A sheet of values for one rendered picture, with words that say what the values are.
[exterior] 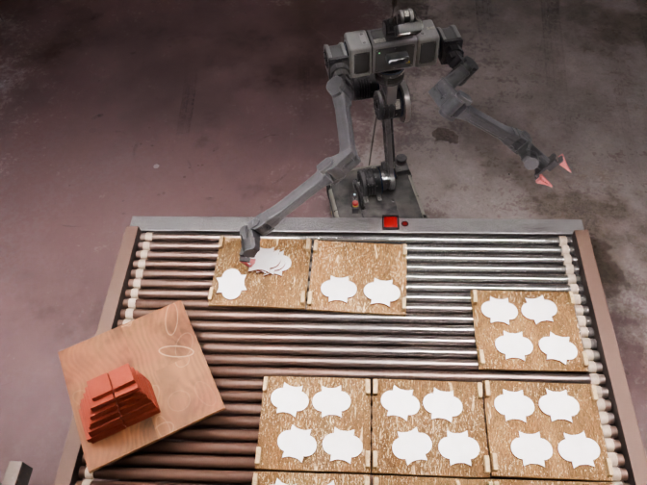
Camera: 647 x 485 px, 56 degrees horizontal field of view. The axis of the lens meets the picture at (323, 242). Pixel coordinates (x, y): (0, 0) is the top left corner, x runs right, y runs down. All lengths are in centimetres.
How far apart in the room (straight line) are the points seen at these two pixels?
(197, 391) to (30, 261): 220
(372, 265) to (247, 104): 242
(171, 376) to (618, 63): 420
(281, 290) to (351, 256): 34
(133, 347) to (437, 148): 269
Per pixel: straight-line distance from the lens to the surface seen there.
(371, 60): 274
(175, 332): 246
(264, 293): 260
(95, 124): 495
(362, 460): 230
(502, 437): 239
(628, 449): 250
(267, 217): 243
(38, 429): 371
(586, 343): 265
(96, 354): 252
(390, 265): 265
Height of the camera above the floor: 316
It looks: 55 degrees down
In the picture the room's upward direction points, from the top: 4 degrees counter-clockwise
